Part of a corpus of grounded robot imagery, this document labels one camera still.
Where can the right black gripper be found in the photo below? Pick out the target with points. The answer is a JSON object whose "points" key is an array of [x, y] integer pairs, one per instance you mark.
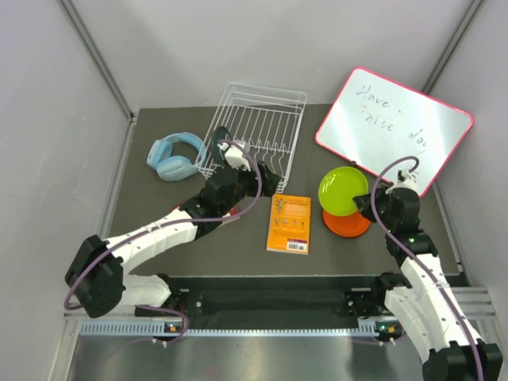
{"points": [[364, 205]]}

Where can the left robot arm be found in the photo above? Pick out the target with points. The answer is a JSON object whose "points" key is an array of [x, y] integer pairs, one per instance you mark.
{"points": [[100, 275]]}

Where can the dark green ceramic plate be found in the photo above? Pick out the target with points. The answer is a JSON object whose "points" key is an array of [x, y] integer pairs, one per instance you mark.
{"points": [[220, 134]]}

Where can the lime green plastic plate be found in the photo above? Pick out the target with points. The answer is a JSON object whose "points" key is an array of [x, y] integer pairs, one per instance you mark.
{"points": [[338, 189]]}

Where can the grey slotted cable duct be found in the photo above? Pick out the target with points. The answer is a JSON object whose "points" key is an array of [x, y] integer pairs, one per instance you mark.
{"points": [[161, 328]]}

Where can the light blue headphones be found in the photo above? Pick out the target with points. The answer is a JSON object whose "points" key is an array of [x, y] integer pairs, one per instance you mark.
{"points": [[172, 168]]}

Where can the white wire dish rack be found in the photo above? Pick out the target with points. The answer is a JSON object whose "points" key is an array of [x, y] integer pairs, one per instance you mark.
{"points": [[267, 118]]}

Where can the orange plastic plate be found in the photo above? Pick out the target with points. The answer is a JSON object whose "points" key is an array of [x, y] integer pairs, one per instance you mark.
{"points": [[350, 226]]}

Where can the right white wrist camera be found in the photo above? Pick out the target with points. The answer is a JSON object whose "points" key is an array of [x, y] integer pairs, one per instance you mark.
{"points": [[405, 180]]}

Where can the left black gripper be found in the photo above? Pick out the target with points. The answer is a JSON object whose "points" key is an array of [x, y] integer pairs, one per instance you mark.
{"points": [[270, 182]]}

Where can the orange paperback book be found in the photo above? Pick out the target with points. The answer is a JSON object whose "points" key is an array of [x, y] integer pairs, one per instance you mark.
{"points": [[289, 225]]}

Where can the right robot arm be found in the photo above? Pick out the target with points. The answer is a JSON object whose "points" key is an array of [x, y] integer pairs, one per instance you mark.
{"points": [[420, 297]]}

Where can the pink framed whiteboard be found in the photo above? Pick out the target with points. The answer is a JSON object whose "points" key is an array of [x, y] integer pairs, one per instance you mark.
{"points": [[375, 121]]}

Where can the red and white book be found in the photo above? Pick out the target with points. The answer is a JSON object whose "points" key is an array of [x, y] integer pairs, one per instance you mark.
{"points": [[233, 212]]}

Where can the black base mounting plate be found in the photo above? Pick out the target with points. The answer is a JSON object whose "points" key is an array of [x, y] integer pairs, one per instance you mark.
{"points": [[343, 296]]}

